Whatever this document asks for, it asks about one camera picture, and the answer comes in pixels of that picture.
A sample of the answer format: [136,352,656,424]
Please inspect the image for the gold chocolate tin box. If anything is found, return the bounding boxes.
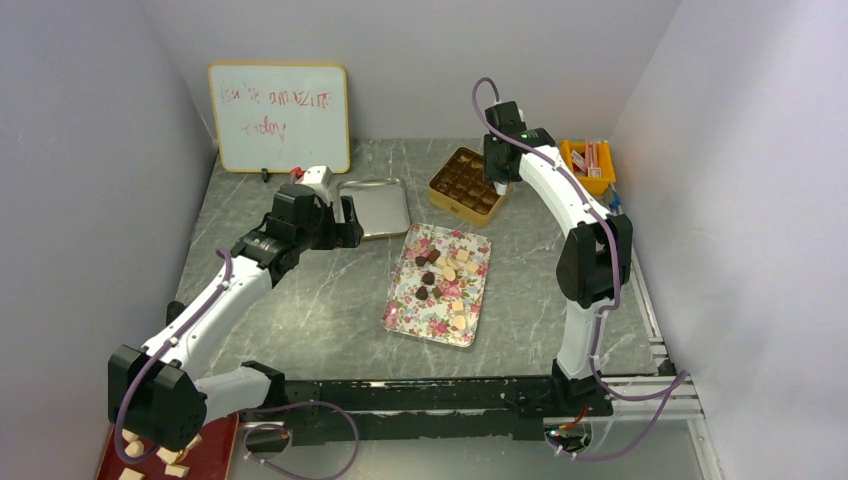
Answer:
[428,147,512,228]

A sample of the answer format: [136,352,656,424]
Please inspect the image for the floral rectangular tray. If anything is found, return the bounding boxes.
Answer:
[382,223,492,348]

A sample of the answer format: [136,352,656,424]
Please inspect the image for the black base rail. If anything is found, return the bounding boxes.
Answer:
[240,373,613,446]

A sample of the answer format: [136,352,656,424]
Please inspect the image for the orange parts bin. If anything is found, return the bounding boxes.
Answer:
[559,140,617,196]

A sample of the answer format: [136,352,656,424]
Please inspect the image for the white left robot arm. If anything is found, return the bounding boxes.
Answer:
[107,184,363,451]

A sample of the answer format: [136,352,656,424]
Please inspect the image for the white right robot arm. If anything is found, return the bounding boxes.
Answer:
[475,101,633,415]

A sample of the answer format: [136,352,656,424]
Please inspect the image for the silver tin lid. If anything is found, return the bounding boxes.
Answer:
[338,178,411,240]

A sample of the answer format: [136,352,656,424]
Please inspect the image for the metal tongs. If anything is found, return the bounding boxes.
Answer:
[494,182,509,196]

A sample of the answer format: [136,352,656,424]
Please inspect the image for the red tray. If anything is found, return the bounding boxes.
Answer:
[94,414,239,480]

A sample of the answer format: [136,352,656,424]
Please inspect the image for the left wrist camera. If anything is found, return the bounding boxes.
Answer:
[290,166,332,203]

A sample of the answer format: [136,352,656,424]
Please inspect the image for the whiteboard with red writing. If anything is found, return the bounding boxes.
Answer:
[207,62,351,174]

